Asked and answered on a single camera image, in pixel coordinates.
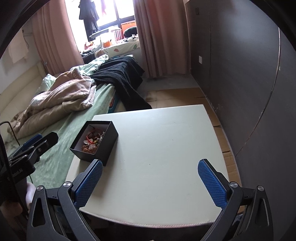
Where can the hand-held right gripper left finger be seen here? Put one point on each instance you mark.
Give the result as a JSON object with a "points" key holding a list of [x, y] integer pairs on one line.
{"points": [[89, 185]]}

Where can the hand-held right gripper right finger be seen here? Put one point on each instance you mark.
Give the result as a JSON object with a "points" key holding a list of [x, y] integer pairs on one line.
{"points": [[211, 183]]}

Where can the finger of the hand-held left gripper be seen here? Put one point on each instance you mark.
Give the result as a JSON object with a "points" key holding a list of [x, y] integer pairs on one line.
{"points": [[32, 141], [48, 139]]}

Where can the white shell earring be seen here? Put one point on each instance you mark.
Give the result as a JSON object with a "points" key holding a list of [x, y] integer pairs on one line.
{"points": [[91, 145]]}

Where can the black jewelry box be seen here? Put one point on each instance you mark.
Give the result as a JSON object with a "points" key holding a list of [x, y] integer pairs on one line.
{"points": [[108, 139]]}

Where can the person's left hand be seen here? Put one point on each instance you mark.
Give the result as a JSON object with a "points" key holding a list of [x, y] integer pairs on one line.
{"points": [[30, 193]]}

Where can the green bed sheet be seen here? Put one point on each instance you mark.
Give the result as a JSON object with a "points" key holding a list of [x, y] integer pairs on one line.
{"points": [[67, 125]]}

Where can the beige fleece blanket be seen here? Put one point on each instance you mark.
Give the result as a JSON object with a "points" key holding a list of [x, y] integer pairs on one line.
{"points": [[62, 92]]}

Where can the cream upholstered headboard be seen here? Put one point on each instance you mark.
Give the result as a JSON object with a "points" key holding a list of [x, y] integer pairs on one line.
{"points": [[20, 88]]}

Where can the teal orange printed cloth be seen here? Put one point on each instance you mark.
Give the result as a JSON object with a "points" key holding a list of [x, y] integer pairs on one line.
{"points": [[112, 104]]}

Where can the cardboard floor sheets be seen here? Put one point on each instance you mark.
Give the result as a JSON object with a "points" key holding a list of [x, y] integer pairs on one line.
{"points": [[180, 97]]}

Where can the black knitted blanket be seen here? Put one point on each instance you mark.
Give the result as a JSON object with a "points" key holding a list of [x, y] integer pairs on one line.
{"points": [[120, 74]]}

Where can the pink curtain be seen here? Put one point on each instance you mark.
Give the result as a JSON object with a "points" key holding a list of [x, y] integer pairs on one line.
{"points": [[159, 39], [55, 39]]}

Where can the floral quilt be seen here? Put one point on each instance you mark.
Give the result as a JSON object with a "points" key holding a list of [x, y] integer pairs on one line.
{"points": [[124, 46]]}

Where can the red striped box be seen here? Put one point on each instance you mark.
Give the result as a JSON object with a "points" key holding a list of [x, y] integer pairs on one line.
{"points": [[118, 35]]}

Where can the hanging black clothing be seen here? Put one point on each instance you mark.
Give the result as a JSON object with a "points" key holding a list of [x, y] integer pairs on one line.
{"points": [[89, 18]]}

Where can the dark green cushion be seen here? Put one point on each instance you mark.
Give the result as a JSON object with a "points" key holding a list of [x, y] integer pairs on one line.
{"points": [[130, 31]]}

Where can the orange storage box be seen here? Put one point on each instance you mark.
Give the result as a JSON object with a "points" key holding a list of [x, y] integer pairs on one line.
{"points": [[128, 25]]}

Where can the pink hanging garment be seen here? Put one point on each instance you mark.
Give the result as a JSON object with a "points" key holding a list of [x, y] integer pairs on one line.
{"points": [[104, 8]]}

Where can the white cloth on wall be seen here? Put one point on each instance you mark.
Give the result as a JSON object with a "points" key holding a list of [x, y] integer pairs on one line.
{"points": [[18, 48]]}

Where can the white wall socket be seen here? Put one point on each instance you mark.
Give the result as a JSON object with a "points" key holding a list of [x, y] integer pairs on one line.
{"points": [[200, 59]]}

